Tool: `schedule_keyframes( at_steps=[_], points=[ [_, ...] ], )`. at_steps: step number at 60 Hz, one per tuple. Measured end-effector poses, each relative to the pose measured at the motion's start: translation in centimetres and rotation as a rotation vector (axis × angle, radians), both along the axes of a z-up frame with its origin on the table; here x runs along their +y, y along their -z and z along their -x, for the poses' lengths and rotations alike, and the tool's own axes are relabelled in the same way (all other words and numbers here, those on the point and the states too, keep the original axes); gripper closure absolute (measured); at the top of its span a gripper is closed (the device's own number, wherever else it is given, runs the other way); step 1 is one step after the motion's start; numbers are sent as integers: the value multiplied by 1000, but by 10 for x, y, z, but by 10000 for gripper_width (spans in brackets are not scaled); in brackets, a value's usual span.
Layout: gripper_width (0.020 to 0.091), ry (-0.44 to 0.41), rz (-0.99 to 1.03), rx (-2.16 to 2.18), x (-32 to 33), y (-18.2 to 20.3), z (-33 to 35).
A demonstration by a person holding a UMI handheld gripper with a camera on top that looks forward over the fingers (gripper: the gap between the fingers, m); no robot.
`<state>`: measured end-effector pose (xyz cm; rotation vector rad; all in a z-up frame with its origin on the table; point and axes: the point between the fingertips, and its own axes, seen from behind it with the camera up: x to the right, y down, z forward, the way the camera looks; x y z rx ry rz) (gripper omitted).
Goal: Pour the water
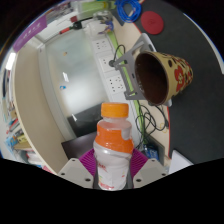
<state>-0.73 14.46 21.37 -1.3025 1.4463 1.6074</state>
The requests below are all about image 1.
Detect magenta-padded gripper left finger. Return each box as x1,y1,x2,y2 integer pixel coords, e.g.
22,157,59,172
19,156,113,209
57,148,98,190

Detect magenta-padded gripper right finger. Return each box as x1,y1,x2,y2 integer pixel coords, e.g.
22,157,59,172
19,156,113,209
129,148,170,190

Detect orange-capped drink bottle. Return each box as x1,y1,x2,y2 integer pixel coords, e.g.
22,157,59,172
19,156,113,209
93,102,135,192

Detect blue electronic board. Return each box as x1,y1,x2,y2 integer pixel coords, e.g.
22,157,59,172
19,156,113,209
143,143,160,159

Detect black desk mat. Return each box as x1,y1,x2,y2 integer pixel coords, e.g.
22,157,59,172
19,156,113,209
133,0,224,166

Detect white shelf with books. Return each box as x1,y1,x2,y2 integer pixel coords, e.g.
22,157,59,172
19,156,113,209
1,43,69,174

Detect yellow floral mug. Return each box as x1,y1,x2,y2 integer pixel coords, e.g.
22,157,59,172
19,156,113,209
134,50,195,107

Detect grey metal laptop stand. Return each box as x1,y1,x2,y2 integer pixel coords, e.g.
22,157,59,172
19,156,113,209
109,32,174,108

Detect ceiling light panels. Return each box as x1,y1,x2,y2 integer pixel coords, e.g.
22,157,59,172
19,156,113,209
5,52,17,71

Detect purple hanging banner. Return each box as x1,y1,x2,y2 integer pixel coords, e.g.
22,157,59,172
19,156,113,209
12,15,48,53

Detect flat round red coaster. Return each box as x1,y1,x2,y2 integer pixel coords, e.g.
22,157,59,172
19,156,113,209
140,10,165,36

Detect black cables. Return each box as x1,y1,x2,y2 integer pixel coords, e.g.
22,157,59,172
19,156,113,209
134,104,169,151

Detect white wall socket strip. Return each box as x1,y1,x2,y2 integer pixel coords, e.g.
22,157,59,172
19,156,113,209
90,37,125,95

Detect blue coiled cable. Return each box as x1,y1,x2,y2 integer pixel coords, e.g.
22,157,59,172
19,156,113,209
114,0,145,24

